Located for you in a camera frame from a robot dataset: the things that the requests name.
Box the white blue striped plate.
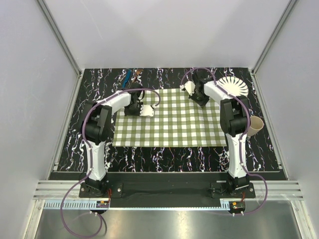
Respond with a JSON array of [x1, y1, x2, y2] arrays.
[[217, 76, 249, 97]]

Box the green checkered cloth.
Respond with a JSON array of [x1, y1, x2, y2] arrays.
[[113, 89, 226, 147]]

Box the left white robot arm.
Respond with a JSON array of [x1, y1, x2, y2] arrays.
[[80, 83, 154, 197]]

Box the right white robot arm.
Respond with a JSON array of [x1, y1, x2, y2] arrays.
[[181, 69, 250, 179]]

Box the blue plastic knife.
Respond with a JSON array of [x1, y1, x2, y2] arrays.
[[122, 69, 132, 88]]

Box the brown wooden fork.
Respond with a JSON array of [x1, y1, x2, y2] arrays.
[[132, 69, 143, 83]]

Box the beige paper cup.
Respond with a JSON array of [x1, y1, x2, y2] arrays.
[[247, 116, 264, 137]]

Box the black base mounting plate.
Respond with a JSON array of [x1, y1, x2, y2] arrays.
[[79, 172, 256, 199]]

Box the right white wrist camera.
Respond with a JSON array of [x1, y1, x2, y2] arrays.
[[180, 81, 195, 96]]

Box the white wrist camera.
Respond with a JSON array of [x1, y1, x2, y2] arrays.
[[180, 81, 195, 96], [139, 105, 155, 117]]

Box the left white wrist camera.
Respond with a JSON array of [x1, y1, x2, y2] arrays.
[[139, 105, 155, 117]]

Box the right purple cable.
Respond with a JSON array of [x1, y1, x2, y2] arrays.
[[180, 67, 269, 217]]

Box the purple cable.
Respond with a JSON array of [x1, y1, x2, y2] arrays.
[[60, 89, 161, 237], [180, 67, 269, 217]]

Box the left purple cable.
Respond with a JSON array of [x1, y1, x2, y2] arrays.
[[60, 89, 161, 237]]

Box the left aluminium frame post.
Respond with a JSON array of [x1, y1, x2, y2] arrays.
[[34, 0, 84, 78]]

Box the aluminium frame post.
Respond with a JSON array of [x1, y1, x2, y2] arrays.
[[34, 0, 84, 78], [253, 0, 300, 73]]

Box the right aluminium frame post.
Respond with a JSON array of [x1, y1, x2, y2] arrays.
[[253, 0, 300, 73]]

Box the aluminium front rail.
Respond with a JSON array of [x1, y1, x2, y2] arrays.
[[34, 181, 304, 211]]

